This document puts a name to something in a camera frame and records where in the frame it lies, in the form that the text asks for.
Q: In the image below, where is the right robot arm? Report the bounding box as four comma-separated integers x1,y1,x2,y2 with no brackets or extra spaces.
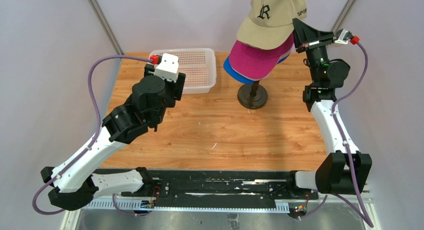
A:
285,18,373,199

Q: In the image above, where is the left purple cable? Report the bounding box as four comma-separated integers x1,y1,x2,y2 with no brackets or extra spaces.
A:
32,54,160,218

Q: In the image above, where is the aluminium frame rail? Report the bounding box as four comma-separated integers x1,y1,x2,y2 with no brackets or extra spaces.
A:
64,175,375,219

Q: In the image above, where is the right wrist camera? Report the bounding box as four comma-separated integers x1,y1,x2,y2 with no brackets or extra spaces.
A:
334,28,360,45

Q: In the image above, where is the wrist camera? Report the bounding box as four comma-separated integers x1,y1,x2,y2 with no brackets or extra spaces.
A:
149,53,179,83
334,28,360,45

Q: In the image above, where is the magenta baseball cap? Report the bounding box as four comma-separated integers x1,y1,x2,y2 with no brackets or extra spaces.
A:
228,33,296,80

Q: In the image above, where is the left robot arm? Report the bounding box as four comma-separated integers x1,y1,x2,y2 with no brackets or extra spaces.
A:
41,61,186,211

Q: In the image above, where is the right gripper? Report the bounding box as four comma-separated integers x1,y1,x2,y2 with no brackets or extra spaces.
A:
291,19,336,85

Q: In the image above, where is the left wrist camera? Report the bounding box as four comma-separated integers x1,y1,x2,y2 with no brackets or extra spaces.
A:
149,53,179,83

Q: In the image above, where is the khaki baseball cap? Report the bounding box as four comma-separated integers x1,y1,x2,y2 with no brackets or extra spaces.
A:
236,0,308,50

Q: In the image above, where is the white plastic basket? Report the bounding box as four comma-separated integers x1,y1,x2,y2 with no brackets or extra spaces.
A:
149,48,217,94

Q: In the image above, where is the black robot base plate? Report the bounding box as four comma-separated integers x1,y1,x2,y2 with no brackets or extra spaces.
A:
88,167,329,210

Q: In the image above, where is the dark wooden mannequin stand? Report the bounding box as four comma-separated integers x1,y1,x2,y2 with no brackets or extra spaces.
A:
237,81,268,110

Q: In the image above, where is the blue baseball cap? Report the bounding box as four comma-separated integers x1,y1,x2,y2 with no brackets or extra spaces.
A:
223,51,291,84

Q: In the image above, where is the light pink baseball cap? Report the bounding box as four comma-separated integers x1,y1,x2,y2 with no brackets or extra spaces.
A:
228,46,294,82

